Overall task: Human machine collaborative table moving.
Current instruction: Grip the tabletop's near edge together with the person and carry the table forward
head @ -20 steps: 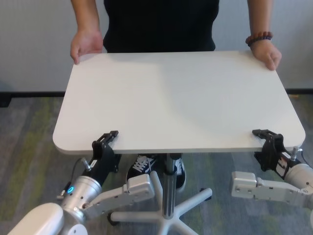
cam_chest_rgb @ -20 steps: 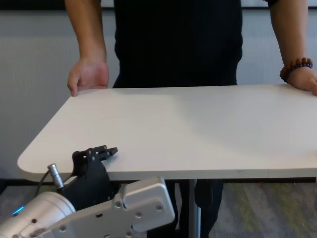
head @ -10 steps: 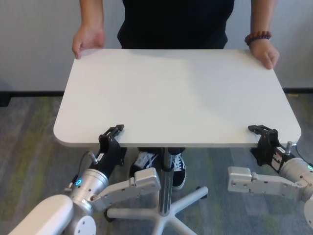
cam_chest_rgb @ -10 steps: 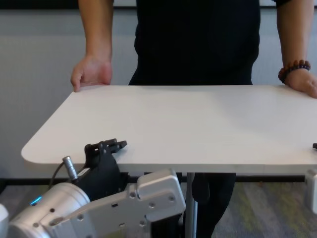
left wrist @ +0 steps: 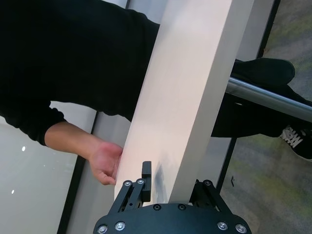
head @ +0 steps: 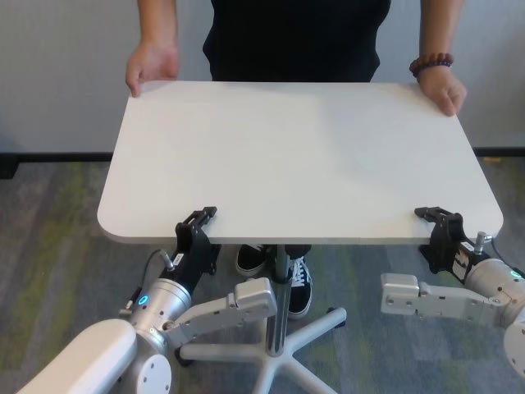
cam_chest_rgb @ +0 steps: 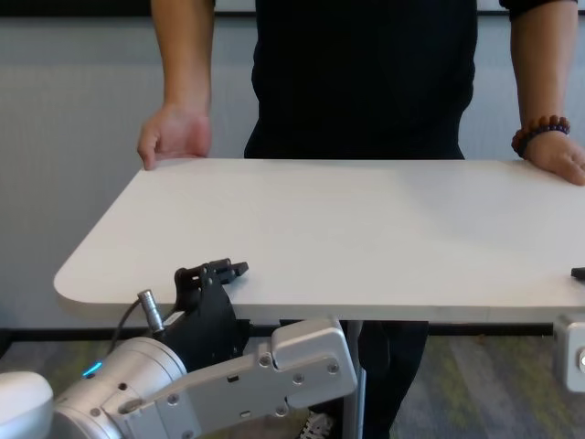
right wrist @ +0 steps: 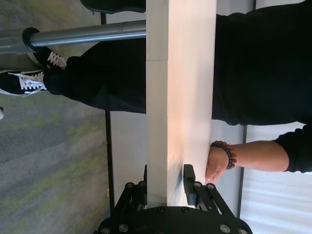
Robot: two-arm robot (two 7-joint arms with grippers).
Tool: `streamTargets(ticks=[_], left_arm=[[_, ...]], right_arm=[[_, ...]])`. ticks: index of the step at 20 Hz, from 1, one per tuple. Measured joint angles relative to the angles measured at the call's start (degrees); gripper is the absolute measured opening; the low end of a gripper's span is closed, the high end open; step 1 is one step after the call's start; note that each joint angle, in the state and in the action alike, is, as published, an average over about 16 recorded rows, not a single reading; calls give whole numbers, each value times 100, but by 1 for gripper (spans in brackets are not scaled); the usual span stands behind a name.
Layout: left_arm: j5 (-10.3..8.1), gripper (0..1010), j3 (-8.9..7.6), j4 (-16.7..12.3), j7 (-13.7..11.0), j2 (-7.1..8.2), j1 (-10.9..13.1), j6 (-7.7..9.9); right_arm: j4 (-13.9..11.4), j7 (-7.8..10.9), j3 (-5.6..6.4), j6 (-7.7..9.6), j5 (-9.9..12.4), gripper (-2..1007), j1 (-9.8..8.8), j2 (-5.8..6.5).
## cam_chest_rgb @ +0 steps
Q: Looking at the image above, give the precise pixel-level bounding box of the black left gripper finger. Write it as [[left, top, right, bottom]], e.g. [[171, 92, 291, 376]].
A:
[[203, 258, 250, 285]]

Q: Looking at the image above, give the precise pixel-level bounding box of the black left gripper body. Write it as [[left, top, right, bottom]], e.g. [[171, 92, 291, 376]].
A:
[[158, 266, 250, 370]]

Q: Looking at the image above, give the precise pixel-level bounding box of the white rolling table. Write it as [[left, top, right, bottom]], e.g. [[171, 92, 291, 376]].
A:
[[53, 157, 585, 439]]

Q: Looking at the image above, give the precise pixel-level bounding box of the person's right forearm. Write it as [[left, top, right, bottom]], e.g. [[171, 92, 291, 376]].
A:
[[150, 0, 216, 115]]

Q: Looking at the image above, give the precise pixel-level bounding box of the person's left forearm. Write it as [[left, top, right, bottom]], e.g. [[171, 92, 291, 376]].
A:
[[506, 4, 580, 132]]

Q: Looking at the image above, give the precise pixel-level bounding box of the person's left hand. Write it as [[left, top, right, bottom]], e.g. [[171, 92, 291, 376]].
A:
[[520, 132, 585, 187]]

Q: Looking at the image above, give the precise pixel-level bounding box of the person's right hand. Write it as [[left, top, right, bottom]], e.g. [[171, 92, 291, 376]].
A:
[[136, 103, 214, 172]]

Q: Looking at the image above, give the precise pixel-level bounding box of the black baseboard strip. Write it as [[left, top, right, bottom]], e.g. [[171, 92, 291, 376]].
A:
[[0, 322, 557, 343]]

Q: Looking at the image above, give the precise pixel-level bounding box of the black white sneaker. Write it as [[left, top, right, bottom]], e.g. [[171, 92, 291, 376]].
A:
[[297, 410, 335, 439]]

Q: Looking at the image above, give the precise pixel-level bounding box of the person in black clothes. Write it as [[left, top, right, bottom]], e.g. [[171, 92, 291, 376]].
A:
[[244, 0, 580, 439]]

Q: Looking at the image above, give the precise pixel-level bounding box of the black cable silver plug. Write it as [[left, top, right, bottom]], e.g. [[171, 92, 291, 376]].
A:
[[111, 287, 166, 351]]

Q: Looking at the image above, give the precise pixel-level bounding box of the dark blue bead bracelet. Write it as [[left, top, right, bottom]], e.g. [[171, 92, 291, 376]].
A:
[[520, 123, 571, 159]]

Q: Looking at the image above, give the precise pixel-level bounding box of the brown wooden bead bracelet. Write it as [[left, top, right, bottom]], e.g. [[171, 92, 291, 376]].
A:
[[510, 113, 571, 160]]

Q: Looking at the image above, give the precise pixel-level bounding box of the black wall trim strip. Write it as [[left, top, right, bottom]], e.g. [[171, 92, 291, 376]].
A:
[[0, 3, 513, 19]]

